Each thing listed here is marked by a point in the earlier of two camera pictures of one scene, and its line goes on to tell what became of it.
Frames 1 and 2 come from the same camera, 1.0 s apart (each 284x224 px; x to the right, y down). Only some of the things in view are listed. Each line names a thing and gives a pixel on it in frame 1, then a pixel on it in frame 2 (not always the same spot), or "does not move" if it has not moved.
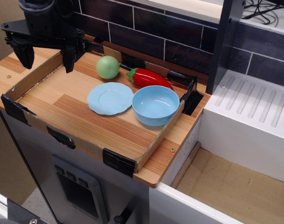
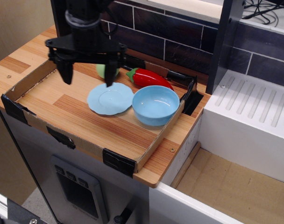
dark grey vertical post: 231,14 does not move
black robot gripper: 47,28 to 86,44
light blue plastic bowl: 155,105 does not move
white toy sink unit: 234,165 does not move
